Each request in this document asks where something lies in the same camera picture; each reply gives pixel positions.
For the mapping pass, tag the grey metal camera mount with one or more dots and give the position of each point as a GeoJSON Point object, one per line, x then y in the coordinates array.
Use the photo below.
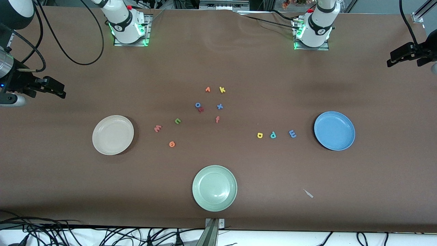
{"type": "Point", "coordinates": [211, 235]}

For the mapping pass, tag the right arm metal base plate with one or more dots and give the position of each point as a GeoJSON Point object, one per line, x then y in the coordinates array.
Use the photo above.
{"type": "Point", "coordinates": [149, 34]}

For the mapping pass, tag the pink foam letter w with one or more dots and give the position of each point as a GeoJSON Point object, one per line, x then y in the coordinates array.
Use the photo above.
{"type": "Point", "coordinates": [157, 129]}

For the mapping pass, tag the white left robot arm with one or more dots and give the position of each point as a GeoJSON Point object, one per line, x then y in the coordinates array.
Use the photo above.
{"type": "Point", "coordinates": [317, 27]}

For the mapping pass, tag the aluminium frame profile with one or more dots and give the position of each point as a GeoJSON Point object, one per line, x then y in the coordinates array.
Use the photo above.
{"type": "Point", "coordinates": [417, 17]}

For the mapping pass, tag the green foam letter c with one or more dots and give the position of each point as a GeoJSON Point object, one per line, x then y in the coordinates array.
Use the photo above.
{"type": "Point", "coordinates": [175, 121]}

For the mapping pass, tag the beige brown plate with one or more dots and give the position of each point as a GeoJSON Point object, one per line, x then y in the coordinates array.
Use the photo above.
{"type": "Point", "coordinates": [106, 133]}

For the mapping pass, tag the blue plate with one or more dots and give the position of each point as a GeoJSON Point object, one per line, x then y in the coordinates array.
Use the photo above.
{"type": "Point", "coordinates": [338, 140]}

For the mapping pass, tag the orange flowers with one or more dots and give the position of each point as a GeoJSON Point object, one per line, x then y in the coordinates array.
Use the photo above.
{"type": "Point", "coordinates": [286, 3]}

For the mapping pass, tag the pale green plate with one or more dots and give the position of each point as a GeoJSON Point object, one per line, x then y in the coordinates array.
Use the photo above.
{"type": "Point", "coordinates": [214, 188]}

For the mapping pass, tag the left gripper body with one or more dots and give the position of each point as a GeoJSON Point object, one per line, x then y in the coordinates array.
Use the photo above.
{"type": "Point", "coordinates": [423, 51]}

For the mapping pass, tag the aluminium table edge rail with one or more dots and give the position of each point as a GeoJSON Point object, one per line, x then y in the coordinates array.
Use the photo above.
{"type": "Point", "coordinates": [11, 38]}

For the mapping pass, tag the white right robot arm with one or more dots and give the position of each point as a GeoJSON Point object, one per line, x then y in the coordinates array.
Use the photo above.
{"type": "Point", "coordinates": [124, 24]}

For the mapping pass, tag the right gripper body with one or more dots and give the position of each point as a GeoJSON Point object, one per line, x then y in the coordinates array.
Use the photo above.
{"type": "Point", "coordinates": [17, 81]}

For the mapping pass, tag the grey power strip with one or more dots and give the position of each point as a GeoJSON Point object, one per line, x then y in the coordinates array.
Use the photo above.
{"type": "Point", "coordinates": [223, 5]}

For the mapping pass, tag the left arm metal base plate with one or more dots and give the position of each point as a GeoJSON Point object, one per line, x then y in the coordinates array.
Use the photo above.
{"type": "Point", "coordinates": [310, 48]}

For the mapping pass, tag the white paper scrap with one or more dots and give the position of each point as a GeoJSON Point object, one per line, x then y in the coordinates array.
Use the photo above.
{"type": "Point", "coordinates": [308, 194]}

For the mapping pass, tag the blue foam letter m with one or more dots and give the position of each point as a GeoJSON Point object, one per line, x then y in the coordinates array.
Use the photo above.
{"type": "Point", "coordinates": [292, 133]}

